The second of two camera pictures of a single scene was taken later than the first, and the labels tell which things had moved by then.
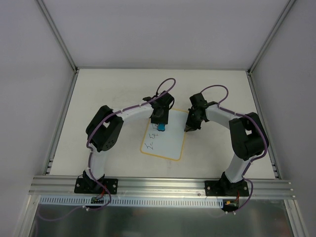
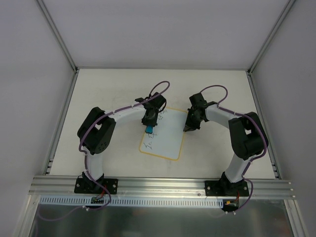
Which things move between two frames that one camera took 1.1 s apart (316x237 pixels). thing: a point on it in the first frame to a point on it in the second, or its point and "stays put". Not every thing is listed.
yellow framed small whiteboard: (168, 144) stays put
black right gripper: (194, 118) stays put
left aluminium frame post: (58, 34) stays put
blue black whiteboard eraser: (161, 127) to (149, 129)
